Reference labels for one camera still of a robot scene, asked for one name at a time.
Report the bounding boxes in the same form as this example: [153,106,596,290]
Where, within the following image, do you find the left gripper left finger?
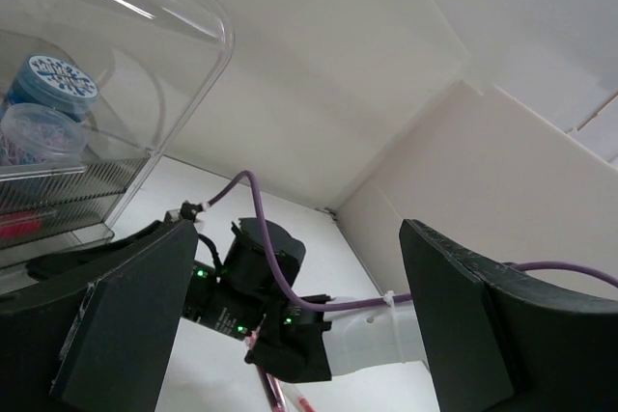
[1,221,198,411]

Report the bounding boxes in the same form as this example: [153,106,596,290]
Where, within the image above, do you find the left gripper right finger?
[399,220,617,411]

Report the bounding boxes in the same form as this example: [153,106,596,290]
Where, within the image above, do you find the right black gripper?
[26,221,266,341]

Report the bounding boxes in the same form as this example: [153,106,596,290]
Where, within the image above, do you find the pink capped marker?
[0,211,44,239]

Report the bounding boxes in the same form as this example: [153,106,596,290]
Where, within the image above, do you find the small dark glitter jar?
[1,103,87,166]

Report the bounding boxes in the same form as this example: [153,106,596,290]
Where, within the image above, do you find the blue slime jar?
[4,55,99,124]

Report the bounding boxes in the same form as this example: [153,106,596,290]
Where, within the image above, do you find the clear acrylic drawer organizer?
[1,0,234,268]

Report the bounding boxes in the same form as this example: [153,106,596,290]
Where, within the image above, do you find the red pen left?
[257,367,288,412]

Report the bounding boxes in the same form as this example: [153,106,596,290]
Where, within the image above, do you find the red pen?
[286,385,316,412]
[257,367,288,412]

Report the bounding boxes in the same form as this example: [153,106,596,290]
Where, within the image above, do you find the red pen lower right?
[286,385,316,412]

